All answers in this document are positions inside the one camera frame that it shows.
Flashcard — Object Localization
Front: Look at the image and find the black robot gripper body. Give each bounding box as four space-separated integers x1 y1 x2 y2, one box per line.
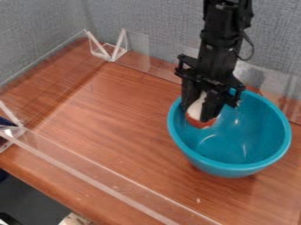
175 36 246 107

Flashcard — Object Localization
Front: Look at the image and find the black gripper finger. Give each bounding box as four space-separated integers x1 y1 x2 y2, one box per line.
199 90 228 122
180 79 203 112

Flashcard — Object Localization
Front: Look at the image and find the white brown toy mushroom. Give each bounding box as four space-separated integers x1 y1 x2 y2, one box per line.
184 92 216 128

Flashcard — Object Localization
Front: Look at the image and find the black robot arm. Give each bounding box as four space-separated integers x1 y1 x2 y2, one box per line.
175 0 254 127

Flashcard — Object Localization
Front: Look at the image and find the blue plastic bowl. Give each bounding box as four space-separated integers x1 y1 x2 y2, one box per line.
167 91 291 178

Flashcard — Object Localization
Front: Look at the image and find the clear acrylic back barrier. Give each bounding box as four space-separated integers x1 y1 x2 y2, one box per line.
83 28 301 126

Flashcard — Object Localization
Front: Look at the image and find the clear acrylic barrier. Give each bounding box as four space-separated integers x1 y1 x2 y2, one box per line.
0 29 87 87
83 28 301 126
0 100 219 225

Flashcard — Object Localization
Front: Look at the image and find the clear acrylic left barrier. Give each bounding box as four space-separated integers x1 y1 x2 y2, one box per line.
0 29 87 87

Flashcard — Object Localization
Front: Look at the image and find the clear acrylic front barrier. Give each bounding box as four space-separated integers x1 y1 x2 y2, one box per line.
0 100 219 225

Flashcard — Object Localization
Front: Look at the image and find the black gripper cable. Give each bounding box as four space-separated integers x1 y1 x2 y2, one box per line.
234 30 256 62

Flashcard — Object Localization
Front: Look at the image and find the clear acrylic corner bracket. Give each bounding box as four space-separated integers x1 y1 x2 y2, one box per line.
84 28 128 62

